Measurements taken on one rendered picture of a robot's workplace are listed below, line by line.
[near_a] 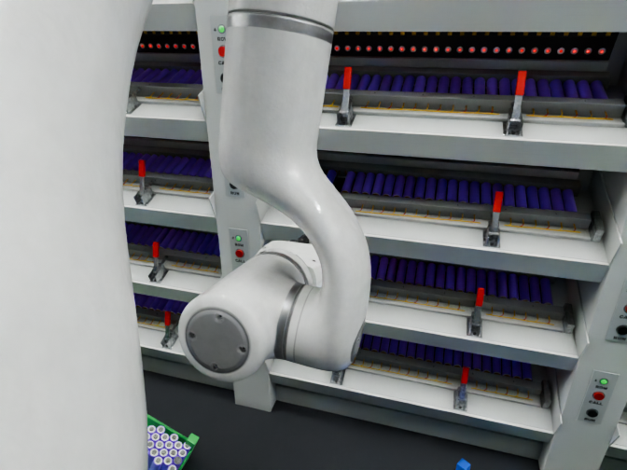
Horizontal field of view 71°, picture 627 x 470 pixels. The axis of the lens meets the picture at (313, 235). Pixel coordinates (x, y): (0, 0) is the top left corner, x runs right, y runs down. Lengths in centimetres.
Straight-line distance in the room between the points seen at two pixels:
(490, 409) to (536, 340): 20
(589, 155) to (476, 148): 16
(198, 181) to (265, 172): 61
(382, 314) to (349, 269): 55
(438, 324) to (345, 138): 41
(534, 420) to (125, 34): 100
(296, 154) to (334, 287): 12
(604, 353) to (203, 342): 73
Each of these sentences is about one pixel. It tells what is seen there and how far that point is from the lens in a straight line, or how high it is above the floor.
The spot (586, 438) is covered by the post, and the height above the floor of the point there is 13.
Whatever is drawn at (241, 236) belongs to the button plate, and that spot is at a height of 47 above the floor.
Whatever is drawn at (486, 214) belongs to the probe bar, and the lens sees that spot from 86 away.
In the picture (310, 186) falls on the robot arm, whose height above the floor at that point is 73.
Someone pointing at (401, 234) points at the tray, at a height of 51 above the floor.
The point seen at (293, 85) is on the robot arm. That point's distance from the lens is 37.
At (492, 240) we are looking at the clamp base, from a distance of 83.
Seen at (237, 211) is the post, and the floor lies 52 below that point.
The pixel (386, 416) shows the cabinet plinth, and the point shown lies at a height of 3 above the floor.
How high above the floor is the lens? 85
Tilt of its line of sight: 25 degrees down
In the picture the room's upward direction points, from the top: straight up
